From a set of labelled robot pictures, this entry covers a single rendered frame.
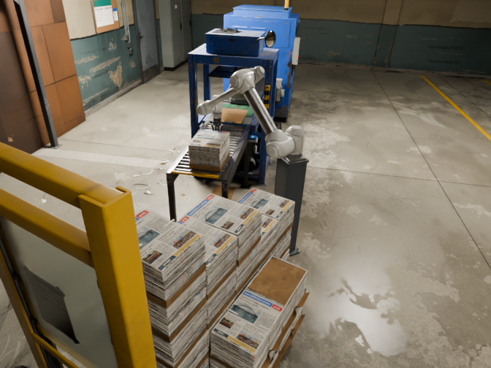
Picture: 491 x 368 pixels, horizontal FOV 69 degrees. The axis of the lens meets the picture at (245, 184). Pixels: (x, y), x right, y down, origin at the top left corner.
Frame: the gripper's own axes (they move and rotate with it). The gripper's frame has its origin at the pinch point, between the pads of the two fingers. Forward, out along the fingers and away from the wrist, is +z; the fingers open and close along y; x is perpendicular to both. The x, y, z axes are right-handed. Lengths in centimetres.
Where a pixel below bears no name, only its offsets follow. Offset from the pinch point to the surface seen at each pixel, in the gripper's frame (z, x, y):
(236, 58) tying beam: -60, 78, 2
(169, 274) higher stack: -30, -214, 32
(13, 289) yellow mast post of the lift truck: -28, -233, -25
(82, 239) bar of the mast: -71, -245, 21
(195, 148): -6.6, -44.6, -8.5
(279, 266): 34, -131, 76
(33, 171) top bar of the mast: -91, -244, 11
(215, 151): -6.1, -45.2, 9.2
